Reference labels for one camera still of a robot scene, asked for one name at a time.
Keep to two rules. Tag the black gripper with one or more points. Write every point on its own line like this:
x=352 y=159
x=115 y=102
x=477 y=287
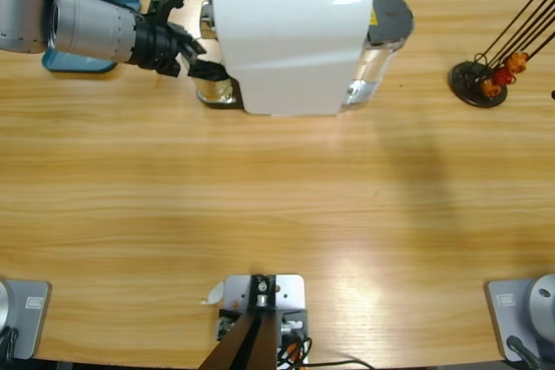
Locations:
x=154 y=47

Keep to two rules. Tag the clear drinking glass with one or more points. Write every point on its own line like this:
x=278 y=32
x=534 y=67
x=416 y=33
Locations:
x=214 y=90

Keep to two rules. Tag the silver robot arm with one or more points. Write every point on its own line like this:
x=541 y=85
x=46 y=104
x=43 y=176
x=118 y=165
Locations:
x=78 y=25

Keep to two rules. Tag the white capsule coffee machine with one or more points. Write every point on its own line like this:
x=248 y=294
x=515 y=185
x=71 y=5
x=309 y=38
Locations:
x=286 y=49

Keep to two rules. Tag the dark orange coffee capsule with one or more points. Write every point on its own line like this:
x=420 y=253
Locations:
x=491 y=89

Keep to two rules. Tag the red coffee capsule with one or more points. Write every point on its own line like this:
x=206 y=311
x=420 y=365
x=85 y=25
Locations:
x=503 y=76

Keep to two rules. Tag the metal drip tray grate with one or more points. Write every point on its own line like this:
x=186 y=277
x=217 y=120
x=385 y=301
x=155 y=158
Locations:
x=236 y=99

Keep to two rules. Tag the teal plastic tray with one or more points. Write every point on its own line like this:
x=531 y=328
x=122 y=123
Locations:
x=78 y=66

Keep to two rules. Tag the clear water tank dark lid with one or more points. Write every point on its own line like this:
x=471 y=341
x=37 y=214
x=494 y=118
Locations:
x=388 y=14

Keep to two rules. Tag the white paper tab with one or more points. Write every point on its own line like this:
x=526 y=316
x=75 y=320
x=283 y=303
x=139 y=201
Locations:
x=214 y=294

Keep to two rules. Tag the black capsule holder with rods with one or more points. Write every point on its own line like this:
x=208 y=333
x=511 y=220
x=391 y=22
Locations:
x=466 y=79

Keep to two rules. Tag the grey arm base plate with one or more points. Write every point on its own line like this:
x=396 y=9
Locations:
x=520 y=309
x=30 y=313

